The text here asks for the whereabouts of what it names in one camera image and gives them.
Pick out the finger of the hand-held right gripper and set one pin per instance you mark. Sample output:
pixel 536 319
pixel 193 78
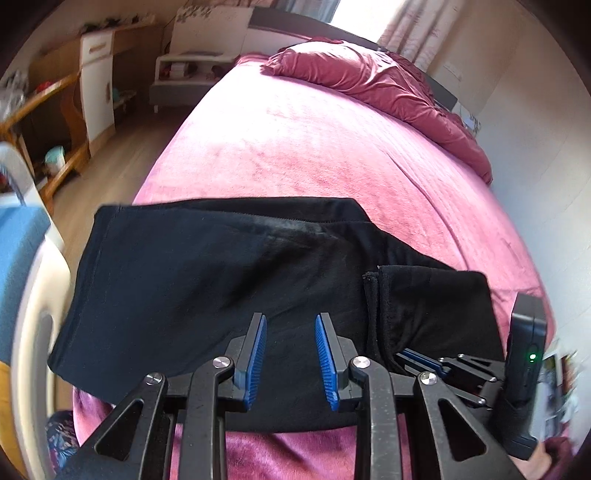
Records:
pixel 466 364
pixel 471 394

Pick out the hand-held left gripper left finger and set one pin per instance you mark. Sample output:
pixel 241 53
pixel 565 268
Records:
pixel 251 357

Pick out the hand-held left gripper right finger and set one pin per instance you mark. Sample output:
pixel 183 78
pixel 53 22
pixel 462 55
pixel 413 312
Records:
pixel 328 364

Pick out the black pants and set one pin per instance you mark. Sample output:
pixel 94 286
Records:
pixel 184 286

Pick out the bed with pink sheet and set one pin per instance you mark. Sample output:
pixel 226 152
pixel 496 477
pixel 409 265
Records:
pixel 300 152

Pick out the yellow board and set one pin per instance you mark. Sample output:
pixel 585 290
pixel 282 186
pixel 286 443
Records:
pixel 9 415

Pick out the blue and white armchair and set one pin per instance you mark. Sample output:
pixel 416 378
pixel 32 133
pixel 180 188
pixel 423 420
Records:
pixel 23 240

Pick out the white nightstand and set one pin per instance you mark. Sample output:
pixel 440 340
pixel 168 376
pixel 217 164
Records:
pixel 178 90

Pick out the white and green cup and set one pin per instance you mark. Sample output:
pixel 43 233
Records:
pixel 55 159

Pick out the pink duvet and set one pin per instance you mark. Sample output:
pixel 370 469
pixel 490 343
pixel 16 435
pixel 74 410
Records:
pixel 369 74

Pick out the teal shoe rack item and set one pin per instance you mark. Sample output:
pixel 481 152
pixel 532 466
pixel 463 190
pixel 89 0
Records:
pixel 119 94

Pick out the wooden desk with white cabinet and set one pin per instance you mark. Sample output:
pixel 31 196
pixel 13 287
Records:
pixel 97 92

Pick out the dark book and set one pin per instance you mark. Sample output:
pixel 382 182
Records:
pixel 196 54

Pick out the wooden side table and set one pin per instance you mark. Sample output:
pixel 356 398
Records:
pixel 41 98

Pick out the pink patterned curtain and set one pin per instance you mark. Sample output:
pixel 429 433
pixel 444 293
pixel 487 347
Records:
pixel 415 32

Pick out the white and grey headboard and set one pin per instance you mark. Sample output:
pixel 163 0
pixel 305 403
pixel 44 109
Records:
pixel 207 23

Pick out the window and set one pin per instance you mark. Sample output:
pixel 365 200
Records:
pixel 364 18

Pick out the clear plastic bag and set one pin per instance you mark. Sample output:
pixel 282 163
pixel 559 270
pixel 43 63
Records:
pixel 11 92

